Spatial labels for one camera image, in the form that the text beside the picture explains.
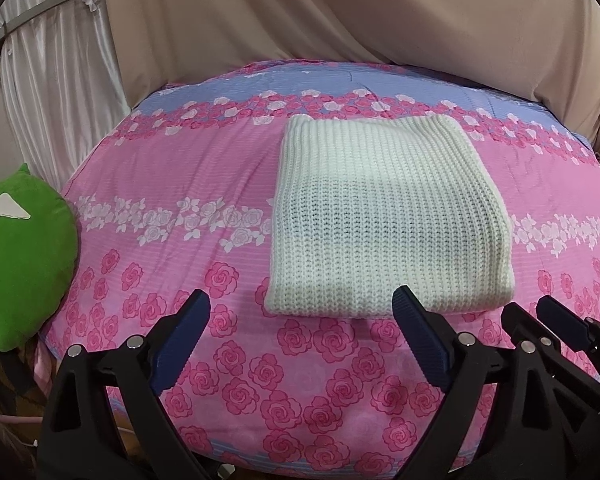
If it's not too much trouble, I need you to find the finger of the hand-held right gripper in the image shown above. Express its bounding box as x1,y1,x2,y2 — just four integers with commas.
500,304,600,441
536,295,600,361

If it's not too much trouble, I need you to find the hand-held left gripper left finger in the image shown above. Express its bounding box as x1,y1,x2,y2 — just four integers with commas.
36,289,212,480

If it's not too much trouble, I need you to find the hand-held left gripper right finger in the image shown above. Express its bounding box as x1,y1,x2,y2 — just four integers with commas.
391,285,600,480

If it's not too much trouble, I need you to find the white and red knitted sweater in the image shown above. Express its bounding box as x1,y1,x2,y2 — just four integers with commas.
264,114,515,319

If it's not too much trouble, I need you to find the pink floral bed sheet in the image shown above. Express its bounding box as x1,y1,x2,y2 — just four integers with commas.
35,57,600,473

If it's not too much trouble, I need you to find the green cushion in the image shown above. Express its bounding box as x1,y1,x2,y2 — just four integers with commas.
0,162,79,354

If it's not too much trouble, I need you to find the white satin curtain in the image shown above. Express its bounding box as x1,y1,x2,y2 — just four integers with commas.
0,0,132,192

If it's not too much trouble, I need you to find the beige cloth backdrop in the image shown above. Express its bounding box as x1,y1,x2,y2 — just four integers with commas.
102,0,600,191

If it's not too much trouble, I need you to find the curved metal rod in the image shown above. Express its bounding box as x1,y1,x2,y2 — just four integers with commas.
0,0,105,50

